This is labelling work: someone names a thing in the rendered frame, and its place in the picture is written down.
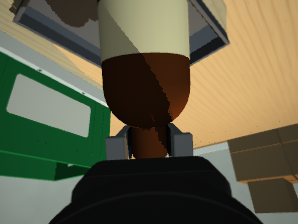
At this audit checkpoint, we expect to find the green plastic crate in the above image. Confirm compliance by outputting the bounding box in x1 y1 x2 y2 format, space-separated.
0 51 111 181

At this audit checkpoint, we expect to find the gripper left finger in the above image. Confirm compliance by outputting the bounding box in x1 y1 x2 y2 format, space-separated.
105 125 133 160

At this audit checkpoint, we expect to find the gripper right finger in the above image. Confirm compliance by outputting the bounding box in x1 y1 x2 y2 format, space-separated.
166 123 193 157

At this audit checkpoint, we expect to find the dark grey tray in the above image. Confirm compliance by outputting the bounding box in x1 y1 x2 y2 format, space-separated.
13 0 230 69

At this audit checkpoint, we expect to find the dark brown bottle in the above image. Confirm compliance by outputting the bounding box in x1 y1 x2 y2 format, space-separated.
97 0 191 159

